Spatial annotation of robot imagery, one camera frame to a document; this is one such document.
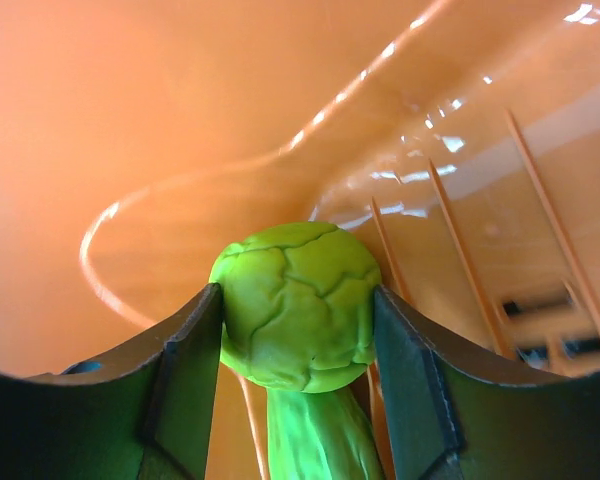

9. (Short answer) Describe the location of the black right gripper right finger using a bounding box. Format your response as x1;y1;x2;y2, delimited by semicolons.
374;286;600;479

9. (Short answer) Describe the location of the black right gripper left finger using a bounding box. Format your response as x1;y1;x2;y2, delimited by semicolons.
0;284;222;479

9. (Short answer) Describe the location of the light green lime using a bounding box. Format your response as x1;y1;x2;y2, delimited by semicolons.
209;222;382;394

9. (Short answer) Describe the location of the green bitter gourd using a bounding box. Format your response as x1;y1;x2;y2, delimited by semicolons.
267;388;385;479

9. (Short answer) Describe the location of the orange plastic basket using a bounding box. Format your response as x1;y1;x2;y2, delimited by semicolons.
0;1;600;479

